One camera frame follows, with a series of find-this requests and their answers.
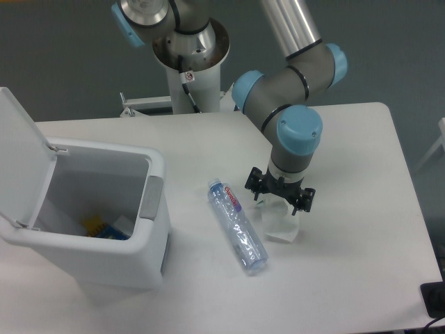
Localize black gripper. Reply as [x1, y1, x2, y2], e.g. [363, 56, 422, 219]
[245, 167, 316, 216]

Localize white paper wrapper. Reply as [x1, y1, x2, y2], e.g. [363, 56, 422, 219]
[255, 194, 300, 244]

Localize clear plastic water bottle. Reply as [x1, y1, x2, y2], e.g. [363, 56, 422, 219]
[207, 178, 268, 276]

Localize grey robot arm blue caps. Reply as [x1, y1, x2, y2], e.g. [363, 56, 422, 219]
[111, 1, 348, 212]

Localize white trash can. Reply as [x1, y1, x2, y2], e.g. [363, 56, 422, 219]
[1, 138, 170, 289]

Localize yellow blue trash item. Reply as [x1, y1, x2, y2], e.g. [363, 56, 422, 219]
[81, 216, 128, 240]

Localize white trash can lid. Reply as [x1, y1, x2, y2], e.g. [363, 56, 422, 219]
[1, 87, 57, 228]

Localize white furniture leg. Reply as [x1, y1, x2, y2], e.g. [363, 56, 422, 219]
[419, 118, 444, 168]

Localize black device at edge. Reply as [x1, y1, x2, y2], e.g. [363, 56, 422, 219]
[420, 281, 444, 318]

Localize white metal base frame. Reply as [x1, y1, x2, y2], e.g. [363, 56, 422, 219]
[120, 83, 240, 118]

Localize black cable on pedestal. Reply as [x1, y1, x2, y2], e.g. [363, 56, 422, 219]
[177, 54, 202, 114]

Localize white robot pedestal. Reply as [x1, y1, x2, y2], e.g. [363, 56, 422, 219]
[152, 18, 230, 113]

